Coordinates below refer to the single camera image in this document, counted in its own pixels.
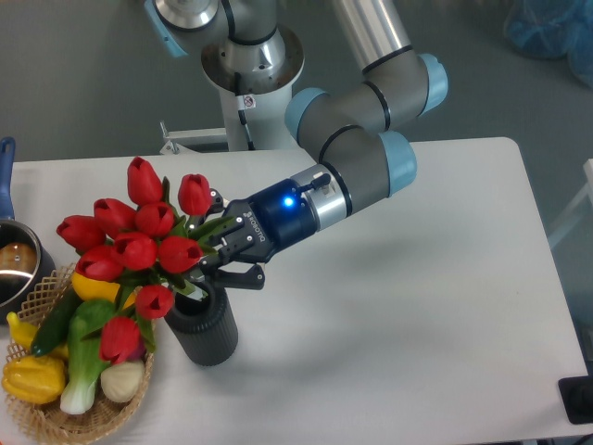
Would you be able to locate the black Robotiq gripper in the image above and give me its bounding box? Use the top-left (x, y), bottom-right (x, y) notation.
top-left (186, 181), bottom-right (318, 290)

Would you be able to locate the red tulip bouquet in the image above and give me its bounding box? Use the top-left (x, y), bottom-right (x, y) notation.
top-left (57, 157), bottom-right (232, 364)

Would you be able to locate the dark grey ribbed vase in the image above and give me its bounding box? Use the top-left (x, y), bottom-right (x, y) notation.
top-left (165, 282), bottom-right (239, 366)

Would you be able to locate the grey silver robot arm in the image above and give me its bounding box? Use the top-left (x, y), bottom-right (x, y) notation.
top-left (145, 1), bottom-right (448, 289)

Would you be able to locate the purple red radish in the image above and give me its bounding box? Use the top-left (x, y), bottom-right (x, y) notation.
top-left (128, 342), bottom-right (146, 362)

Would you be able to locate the yellow squash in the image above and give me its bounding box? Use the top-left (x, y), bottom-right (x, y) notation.
top-left (70, 272), bottom-right (120, 302)

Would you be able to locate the white garlic bulb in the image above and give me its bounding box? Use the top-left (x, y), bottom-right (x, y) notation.
top-left (100, 361), bottom-right (145, 403)

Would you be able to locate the green bok choy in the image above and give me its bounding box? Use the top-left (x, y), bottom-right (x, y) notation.
top-left (60, 299), bottom-right (116, 415)

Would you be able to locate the dark green cucumber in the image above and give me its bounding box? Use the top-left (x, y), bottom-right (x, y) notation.
top-left (31, 286), bottom-right (82, 357)

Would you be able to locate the small yellow gourd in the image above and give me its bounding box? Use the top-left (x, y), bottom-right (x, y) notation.
top-left (6, 311), bottom-right (69, 361)

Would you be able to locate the yellow bell pepper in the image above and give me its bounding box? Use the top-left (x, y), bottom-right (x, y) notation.
top-left (1, 355), bottom-right (66, 404)

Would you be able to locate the woven wicker basket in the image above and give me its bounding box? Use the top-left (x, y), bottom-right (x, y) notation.
top-left (5, 265), bottom-right (154, 444)

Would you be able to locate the blue plastic bag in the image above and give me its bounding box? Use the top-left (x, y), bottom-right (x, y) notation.
top-left (503, 1), bottom-right (592, 87)

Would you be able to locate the black device at table edge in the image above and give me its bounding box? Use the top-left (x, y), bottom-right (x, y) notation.
top-left (558, 376), bottom-right (592, 425)

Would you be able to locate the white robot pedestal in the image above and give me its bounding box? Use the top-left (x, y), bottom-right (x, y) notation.
top-left (160, 24), bottom-right (305, 154)

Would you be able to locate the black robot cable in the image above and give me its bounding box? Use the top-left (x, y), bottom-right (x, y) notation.
top-left (233, 72), bottom-right (256, 151)

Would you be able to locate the blue handled saucepan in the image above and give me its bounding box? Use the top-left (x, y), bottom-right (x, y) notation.
top-left (1, 136), bottom-right (55, 324)

